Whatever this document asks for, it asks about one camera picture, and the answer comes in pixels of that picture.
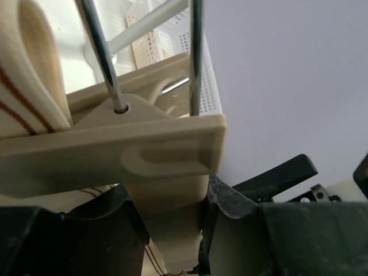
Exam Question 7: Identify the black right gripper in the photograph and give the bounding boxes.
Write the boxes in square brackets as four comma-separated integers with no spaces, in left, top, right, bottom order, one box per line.
[233,154,367,203]

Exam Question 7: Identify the white clothes rack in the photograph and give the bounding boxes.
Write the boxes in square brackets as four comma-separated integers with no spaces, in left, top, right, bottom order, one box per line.
[76,1,189,82]

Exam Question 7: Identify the cream striped underwear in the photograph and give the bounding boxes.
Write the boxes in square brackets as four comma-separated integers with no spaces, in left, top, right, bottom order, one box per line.
[0,0,170,276]

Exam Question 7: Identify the wooden clip hanger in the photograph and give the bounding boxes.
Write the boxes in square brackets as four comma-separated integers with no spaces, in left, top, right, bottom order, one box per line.
[1,60,227,274]

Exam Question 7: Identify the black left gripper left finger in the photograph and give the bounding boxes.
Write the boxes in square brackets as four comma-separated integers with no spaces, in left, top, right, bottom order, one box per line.
[1,185,150,275]

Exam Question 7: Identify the translucent plastic basket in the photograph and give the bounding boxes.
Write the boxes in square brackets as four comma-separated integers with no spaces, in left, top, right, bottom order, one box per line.
[100,0,224,117]

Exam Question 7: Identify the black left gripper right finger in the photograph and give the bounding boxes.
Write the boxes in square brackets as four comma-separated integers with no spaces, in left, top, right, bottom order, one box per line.
[203,177,367,275]

